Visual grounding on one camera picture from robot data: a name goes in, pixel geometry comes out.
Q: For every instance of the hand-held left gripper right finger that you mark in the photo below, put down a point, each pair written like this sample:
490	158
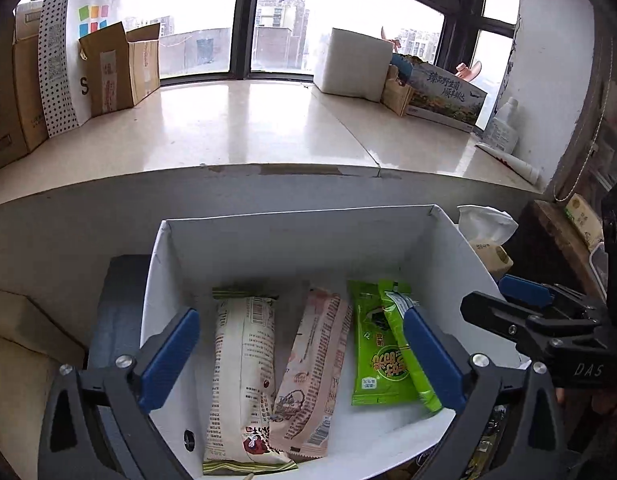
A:
433	360

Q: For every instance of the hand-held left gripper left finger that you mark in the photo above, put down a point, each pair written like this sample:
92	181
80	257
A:
171	360

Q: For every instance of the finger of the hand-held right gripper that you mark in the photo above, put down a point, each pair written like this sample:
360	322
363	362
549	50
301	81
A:
493	315
525	291

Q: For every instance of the black yellow chip bag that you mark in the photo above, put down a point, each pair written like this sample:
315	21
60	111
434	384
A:
491	440

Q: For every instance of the white cardboard box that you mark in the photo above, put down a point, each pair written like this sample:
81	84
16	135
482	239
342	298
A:
288	245

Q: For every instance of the brown stone counter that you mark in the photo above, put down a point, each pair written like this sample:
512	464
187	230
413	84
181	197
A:
548	240

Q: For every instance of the wide green snack packet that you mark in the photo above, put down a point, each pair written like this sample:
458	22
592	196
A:
376	360

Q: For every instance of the narrow green snack packet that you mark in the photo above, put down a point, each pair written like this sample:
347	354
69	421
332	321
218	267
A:
396	305

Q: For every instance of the cream snack packet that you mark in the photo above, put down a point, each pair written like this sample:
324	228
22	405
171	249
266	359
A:
243	360

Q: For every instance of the blue grey fabric seat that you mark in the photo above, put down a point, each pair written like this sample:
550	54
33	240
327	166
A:
118	310

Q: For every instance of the soft tissue pack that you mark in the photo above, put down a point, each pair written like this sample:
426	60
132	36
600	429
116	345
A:
483	230

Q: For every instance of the black white-rimmed container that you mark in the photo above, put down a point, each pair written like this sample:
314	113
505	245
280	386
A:
599	265

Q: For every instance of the cream tissue box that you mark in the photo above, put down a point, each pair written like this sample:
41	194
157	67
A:
583	220

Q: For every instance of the pink snack packet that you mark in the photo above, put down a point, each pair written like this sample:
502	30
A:
313	360

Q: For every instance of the white tube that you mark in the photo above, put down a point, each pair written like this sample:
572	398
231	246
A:
513	162

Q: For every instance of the beige cardboard box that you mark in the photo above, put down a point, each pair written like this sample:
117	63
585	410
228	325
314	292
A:
23	350

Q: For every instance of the white plastic bottle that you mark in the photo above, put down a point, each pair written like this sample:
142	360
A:
503	130

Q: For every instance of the landscape printed box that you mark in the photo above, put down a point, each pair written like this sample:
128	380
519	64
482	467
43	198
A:
446	97

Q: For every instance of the pink fan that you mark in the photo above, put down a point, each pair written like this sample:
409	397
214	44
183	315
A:
471	72

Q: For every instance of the small woven box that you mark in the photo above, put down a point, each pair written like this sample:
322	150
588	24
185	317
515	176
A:
396	95

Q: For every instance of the white foam box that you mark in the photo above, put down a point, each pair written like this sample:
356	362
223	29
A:
351	65

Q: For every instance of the open brown cardboard box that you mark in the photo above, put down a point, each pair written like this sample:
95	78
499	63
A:
118	75

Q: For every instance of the tall brown cardboard box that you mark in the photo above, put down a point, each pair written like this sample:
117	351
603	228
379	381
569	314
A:
18	100

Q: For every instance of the polka dot paper bag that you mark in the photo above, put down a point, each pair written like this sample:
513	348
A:
56	70

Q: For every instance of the white shopping bag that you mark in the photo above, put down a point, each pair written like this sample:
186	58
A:
96	0

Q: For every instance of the black window frame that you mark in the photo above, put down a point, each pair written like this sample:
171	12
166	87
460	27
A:
243	20

